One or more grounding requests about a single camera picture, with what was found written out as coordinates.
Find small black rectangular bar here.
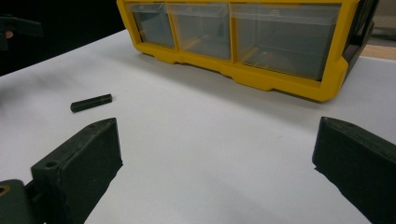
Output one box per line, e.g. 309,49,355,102
70,93,113,113

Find light wooden table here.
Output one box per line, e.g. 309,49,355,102
359,44,396,61

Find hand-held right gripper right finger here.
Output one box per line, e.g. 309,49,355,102
312,116,396,224

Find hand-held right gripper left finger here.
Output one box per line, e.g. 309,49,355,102
30,117,123,224

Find set of clear drawers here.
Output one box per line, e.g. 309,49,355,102
127,2,342,81

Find yellow and black organizer cabinet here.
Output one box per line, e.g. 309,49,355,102
116,0,379,103

